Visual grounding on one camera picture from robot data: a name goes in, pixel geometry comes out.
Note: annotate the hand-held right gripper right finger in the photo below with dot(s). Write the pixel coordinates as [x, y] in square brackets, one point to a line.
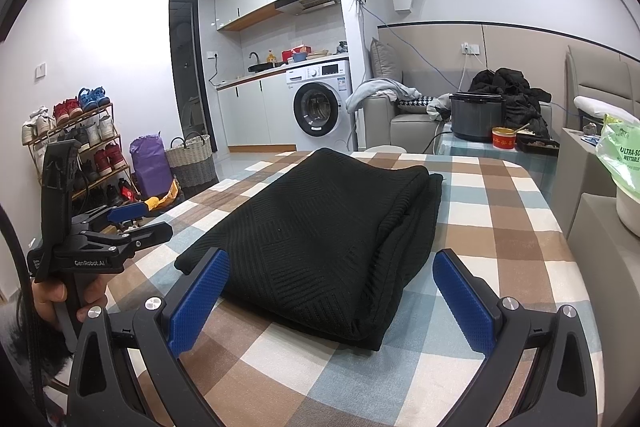
[462, 302]

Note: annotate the black framed door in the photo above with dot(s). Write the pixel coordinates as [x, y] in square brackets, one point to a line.
[185, 82]

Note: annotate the white rolled bedding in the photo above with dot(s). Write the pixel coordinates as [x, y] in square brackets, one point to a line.
[600, 104]

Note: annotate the green plastic bag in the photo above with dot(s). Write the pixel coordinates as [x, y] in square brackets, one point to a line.
[620, 157]

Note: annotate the houndstooth cushion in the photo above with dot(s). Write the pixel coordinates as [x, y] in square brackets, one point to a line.
[417, 103]

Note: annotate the white kitchen base cabinets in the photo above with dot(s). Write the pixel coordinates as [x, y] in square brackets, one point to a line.
[260, 117]

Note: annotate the dark grey rice cooker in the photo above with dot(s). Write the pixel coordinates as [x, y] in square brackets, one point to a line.
[475, 119]

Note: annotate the white light switch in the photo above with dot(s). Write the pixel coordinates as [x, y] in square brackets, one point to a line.
[41, 71]

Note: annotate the pile of black clothes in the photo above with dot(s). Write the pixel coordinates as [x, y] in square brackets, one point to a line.
[520, 102]

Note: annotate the purple bag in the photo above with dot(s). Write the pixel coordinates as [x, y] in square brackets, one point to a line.
[150, 167]

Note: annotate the woven laundry basket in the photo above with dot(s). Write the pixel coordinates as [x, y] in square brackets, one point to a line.
[192, 167]

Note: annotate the black food tray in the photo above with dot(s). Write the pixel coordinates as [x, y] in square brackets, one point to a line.
[537, 144]

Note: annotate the beige storage bench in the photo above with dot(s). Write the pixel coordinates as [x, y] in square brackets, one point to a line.
[610, 282]
[575, 182]

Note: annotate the crumpled grey cloth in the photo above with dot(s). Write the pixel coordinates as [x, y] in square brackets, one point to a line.
[440, 104]

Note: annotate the black knit sweater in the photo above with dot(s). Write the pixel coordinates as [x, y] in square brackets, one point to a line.
[320, 237]

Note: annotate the plaid blanket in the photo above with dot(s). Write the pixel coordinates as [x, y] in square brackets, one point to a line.
[500, 217]

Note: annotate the yellow snack bag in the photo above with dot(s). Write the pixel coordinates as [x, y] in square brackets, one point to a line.
[167, 197]

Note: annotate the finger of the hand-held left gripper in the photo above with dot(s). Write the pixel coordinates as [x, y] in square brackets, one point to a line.
[127, 211]
[145, 234]

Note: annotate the white washing machine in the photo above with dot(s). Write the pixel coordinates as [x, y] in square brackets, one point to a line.
[320, 107]

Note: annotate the white bowl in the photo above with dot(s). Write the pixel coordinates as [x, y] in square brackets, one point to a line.
[630, 212]

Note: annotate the grey sofa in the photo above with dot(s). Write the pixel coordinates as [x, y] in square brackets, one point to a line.
[380, 122]

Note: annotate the white round stool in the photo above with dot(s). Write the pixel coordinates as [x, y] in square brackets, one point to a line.
[385, 149]

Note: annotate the light grey hoodie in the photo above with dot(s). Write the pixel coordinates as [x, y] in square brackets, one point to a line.
[375, 89]

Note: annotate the red can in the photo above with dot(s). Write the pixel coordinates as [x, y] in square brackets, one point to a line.
[504, 139]

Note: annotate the row of assorted shoes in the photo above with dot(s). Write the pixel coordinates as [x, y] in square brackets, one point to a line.
[102, 159]

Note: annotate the white wall socket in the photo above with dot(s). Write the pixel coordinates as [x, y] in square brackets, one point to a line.
[470, 49]

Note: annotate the beige upholstered bed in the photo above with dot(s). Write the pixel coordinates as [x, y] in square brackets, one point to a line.
[600, 72]

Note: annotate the grey pillow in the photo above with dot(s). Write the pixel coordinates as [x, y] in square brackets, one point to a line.
[385, 62]

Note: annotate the metal shoe rack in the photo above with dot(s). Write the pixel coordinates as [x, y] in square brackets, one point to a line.
[70, 122]

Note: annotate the person's left hand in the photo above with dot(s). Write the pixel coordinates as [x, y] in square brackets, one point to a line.
[47, 299]

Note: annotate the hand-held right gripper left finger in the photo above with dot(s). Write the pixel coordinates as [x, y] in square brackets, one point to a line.
[197, 302]

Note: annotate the red plastic basket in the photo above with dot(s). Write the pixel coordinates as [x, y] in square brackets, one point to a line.
[291, 56]

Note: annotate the side table with blue cloth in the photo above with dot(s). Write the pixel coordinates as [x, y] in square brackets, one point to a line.
[465, 148]

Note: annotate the black sink with faucet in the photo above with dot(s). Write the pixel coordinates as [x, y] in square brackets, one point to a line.
[260, 68]

